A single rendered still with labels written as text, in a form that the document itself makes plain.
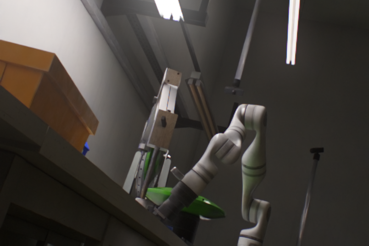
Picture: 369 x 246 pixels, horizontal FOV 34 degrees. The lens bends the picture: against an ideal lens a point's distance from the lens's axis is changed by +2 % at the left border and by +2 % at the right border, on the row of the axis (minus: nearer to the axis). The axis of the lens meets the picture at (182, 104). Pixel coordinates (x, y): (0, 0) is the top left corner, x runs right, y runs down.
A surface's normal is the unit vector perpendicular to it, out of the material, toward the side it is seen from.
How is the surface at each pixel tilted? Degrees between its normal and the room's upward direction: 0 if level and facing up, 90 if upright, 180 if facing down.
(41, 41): 90
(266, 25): 90
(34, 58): 90
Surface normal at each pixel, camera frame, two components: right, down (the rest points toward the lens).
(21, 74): -0.07, -0.24
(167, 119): 0.16, -0.25
